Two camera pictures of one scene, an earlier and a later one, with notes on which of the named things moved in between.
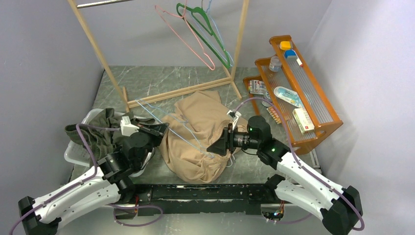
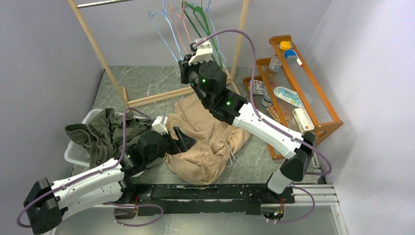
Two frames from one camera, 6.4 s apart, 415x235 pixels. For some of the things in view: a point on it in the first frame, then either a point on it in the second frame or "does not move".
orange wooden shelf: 302,108 does not move
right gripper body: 235,139 -> 188,69
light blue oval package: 289,95 does not move
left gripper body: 155,136 -> 176,146
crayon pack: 276,117 does not move
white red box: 303,120 does not move
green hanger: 211,33 -> 189,11
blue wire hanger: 212,155 -> 151,15
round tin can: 267,96 does not move
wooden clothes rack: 77,5 does not move
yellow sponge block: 285,45 does not move
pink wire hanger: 156,6 -> 182,17
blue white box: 291,53 does not move
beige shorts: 195,122 does not move
